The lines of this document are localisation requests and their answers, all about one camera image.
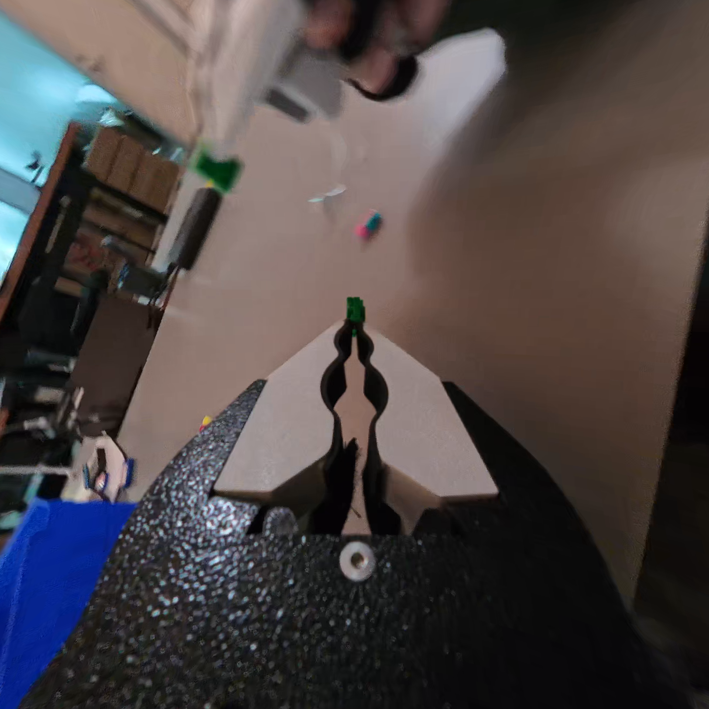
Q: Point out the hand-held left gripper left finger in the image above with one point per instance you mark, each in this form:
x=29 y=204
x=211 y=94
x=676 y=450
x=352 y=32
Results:
x=277 y=437

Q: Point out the white paper scrap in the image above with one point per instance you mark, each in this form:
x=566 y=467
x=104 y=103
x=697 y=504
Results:
x=328 y=194

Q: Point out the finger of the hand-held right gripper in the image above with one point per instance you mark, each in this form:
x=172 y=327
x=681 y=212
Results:
x=238 y=83

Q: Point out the black power adapter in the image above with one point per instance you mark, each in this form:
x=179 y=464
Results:
x=194 y=230

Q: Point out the blue memory card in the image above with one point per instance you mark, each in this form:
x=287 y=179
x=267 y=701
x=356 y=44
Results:
x=129 y=473

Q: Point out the shelf unit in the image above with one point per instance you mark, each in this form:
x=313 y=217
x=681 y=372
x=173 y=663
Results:
x=61 y=255

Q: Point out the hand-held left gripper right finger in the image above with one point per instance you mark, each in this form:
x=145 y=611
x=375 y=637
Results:
x=426 y=437

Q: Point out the person's right hand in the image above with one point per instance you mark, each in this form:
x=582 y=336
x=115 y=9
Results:
x=382 y=61

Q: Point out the pink and teal lego piece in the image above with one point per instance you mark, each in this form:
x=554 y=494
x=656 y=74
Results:
x=368 y=224

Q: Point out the row of cardboard boxes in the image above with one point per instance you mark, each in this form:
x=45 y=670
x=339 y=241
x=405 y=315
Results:
x=136 y=163

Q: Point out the blue plastic bin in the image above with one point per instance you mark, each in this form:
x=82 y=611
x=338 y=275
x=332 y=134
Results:
x=50 y=592

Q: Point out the green lego piece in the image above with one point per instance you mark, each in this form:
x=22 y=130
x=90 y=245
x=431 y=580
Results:
x=355 y=310
x=217 y=170

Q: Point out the dark cabinet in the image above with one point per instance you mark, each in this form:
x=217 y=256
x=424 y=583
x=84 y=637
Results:
x=116 y=360

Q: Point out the yellow lego piece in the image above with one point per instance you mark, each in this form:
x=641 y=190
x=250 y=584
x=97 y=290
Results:
x=206 y=422

